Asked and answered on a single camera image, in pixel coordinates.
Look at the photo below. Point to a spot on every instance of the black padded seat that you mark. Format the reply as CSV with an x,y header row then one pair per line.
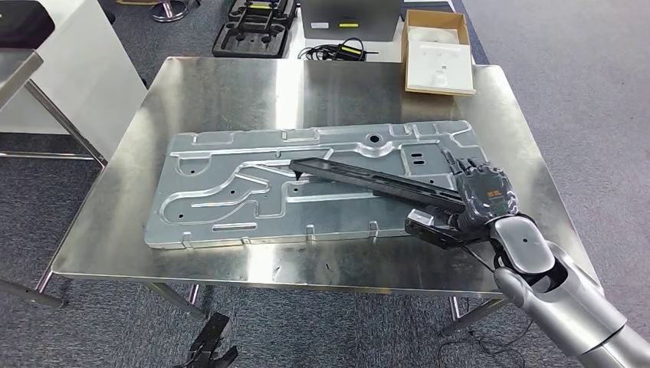
x,y
25,23

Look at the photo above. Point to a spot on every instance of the white foam insert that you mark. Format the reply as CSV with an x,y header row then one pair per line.
x,y
436,66

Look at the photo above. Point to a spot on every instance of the steel workbench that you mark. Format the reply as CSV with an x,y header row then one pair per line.
x,y
228,91

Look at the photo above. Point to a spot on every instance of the white low table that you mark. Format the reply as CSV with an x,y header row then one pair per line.
x,y
386,51

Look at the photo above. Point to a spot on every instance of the black plastic plate holder part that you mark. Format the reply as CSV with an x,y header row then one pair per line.
x,y
386,183

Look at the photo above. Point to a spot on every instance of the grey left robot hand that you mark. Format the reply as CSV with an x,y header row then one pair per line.
x,y
208,340

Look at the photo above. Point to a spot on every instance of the grey metal plate part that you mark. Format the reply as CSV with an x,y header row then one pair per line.
x,y
228,213

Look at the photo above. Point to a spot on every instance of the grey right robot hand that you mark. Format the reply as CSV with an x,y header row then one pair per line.
x,y
487,195

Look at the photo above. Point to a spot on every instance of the white cabinet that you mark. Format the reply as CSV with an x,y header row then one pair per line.
x,y
91,76

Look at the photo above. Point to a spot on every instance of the dark grey flat case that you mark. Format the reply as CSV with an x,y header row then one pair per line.
x,y
350,12

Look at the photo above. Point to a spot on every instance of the black molded foam case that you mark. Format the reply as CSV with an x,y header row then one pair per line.
x,y
254,46

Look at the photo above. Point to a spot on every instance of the small steel table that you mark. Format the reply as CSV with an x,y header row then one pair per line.
x,y
15,66

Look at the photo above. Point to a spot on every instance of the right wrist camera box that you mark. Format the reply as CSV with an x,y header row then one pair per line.
x,y
431,231

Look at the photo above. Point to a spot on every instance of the black charger yellow label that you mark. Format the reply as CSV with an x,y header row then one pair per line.
x,y
350,52

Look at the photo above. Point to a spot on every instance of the chrome disc base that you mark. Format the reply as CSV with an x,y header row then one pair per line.
x,y
170,11

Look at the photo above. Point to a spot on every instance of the white round foam disc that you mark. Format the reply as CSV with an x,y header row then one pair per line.
x,y
431,35

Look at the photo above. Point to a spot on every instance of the beige board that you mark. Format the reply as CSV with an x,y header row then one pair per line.
x,y
436,18

